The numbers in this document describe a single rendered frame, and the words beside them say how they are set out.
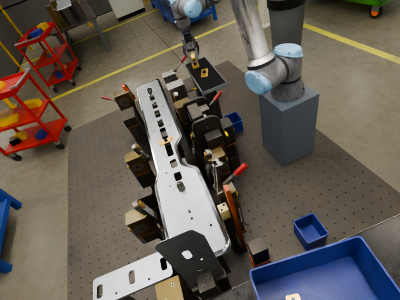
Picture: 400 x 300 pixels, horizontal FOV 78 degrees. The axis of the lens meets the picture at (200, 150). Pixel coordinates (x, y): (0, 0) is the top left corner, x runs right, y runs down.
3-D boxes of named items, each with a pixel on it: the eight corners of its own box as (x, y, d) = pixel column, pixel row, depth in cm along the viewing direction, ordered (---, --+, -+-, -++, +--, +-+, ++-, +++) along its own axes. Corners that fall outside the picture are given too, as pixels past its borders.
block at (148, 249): (157, 272, 117) (131, 249, 97) (181, 262, 117) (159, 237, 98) (160, 288, 112) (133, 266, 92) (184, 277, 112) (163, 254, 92)
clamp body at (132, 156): (146, 193, 151) (118, 156, 126) (163, 186, 151) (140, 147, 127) (147, 202, 146) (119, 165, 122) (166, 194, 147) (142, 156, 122)
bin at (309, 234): (291, 230, 115) (292, 221, 108) (311, 221, 115) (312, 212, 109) (306, 252, 107) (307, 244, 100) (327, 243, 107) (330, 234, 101)
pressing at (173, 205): (132, 89, 183) (131, 87, 182) (161, 78, 184) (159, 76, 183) (174, 275, 85) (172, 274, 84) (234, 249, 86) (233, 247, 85)
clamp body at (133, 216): (150, 249, 126) (117, 215, 101) (172, 239, 126) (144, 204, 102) (152, 261, 121) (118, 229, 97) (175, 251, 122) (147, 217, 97)
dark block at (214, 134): (221, 187, 140) (203, 134, 111) (232, 182, 141) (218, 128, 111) (224, 194, 137) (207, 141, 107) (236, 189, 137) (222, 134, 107)
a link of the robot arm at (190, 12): (206, -7, 115) (193, -8, 123) (187, 3, 112) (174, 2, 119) (209, 12, 121) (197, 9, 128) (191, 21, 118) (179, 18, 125)
